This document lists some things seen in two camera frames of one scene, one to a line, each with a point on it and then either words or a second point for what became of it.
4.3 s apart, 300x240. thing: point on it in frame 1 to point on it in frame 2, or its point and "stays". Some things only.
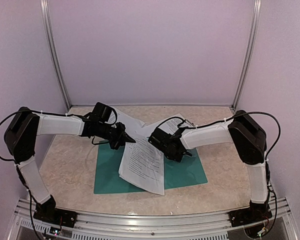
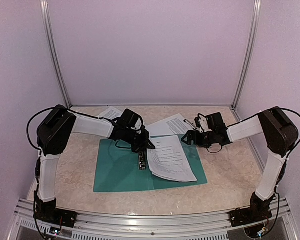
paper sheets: [142, 164] to [168, 159]
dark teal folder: [188, 172] stays
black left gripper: [122, 138] to [146, 143]
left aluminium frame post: [46, 16] stays
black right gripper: [179, 158] to [196, 141]
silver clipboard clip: [190, 123] stays
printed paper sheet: [173, 124] stays
